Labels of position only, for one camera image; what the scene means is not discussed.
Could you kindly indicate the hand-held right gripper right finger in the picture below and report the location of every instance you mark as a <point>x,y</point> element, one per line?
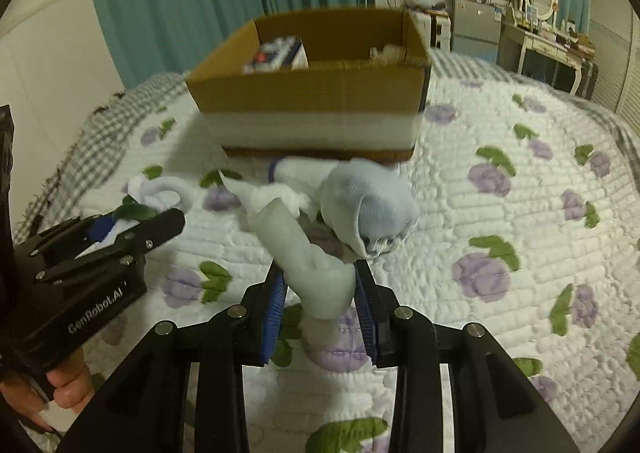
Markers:
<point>364,305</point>

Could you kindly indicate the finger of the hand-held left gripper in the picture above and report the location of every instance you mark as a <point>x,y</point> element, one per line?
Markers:
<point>145,235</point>

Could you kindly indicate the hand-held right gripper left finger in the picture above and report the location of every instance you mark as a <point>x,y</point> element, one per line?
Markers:
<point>273,305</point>

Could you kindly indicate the white knotted sock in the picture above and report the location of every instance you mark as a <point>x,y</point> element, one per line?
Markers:
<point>155,195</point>

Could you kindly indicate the pale green sock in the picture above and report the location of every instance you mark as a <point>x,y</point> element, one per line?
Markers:
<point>300,258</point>

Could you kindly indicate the light blue sock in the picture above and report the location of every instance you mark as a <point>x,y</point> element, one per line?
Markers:
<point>362,210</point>

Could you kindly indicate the white sock with blue band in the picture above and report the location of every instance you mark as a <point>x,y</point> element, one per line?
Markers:
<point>300,173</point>

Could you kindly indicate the cardboard box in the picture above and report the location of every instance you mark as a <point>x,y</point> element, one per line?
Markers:
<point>315,83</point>

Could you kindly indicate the person's left hand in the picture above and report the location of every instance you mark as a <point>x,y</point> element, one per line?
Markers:
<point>60,385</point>

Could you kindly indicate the grey checked bedsheet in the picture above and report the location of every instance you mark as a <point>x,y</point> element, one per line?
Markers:
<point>90,143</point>

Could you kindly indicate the floral quilted blanket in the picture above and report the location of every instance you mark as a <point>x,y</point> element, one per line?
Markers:
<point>500,233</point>

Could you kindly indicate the items inside box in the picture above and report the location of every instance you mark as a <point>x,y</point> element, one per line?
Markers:
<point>277,55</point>

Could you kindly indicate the grey cabinet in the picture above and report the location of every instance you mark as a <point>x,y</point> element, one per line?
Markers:
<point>476,23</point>

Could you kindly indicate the white dressing table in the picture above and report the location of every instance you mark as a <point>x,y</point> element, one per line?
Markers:
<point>545,50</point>

